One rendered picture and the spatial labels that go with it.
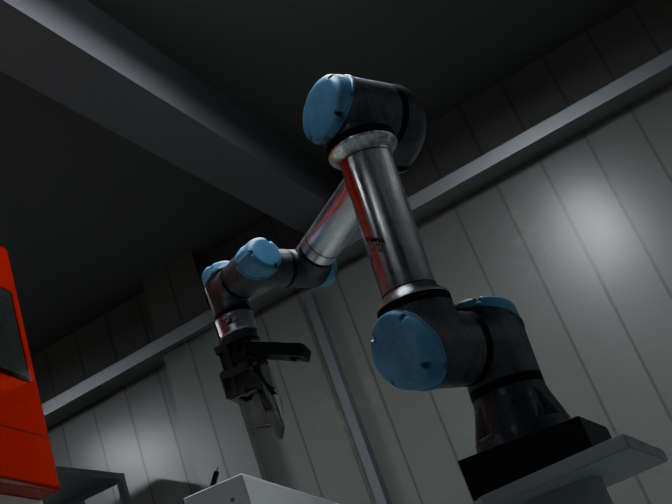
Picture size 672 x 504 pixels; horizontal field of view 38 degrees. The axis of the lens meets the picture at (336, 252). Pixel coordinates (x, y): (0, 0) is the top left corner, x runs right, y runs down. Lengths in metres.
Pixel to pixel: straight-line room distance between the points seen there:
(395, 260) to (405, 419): 2.57
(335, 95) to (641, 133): 2.55
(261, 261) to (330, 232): 0.14
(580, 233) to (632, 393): 0.65
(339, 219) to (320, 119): 0.28
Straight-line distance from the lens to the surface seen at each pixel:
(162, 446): 4.60
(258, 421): 1.81
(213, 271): 1.90
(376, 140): 1.55
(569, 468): 1.34
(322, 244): 1.83
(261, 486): 1.45
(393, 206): 1.50
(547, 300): 3.89
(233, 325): 1.85
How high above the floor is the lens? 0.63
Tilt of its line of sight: 24 degrees up
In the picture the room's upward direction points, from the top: 21 degrees counter-clockwise
